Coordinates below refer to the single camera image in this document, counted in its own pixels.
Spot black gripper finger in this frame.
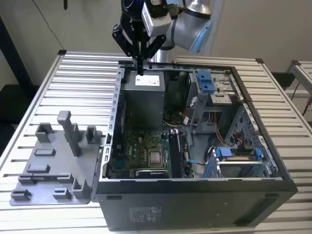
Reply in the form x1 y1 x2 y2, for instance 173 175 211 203
140 36 167 75
112 23 141 75

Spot RAM stick with white label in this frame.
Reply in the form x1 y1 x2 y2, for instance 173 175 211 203
19 173 72 180

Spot dark RAM stick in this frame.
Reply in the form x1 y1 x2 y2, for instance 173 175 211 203
175 133 185 178

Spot blue plastic drive latch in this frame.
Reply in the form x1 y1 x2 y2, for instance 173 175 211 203
196 70 215 94

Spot grey power supply unit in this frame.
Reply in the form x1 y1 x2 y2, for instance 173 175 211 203
121 70 167 130

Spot grey metal drive cage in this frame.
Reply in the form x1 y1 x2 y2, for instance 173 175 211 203
186 69 244 135

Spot green motherboard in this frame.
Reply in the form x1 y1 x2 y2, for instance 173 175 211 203
108 129 193 179

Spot silver CPU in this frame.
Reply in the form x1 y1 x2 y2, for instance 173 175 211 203
149 151 163 169

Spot dark chair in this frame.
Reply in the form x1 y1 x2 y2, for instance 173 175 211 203
0 84 41 126

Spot black graphics card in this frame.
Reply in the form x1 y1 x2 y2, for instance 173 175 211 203
135 170 169 179

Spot blue disk carrier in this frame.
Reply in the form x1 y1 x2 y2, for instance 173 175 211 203
215 147 263 164

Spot black box beside table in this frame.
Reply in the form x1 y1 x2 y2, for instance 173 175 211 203
270 72 296 91

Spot metal disk bay blue rails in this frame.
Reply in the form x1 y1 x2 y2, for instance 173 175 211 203
203 146 278 180

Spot grey plastic parts rack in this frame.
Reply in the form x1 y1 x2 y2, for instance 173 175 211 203
9 111 103 207

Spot neighbouring slatted metal table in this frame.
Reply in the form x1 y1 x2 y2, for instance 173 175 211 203
284 59 312 98

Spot black open PC case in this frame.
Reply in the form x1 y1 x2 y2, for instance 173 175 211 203
91 59 299 232

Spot thin black wall cable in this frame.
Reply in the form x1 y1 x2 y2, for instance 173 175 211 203
36 0 64 52

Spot orange wire bundle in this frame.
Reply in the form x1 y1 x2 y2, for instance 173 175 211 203
209 111 231 148

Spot black slanted post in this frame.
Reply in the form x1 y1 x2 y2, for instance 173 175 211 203
0 16 34 88

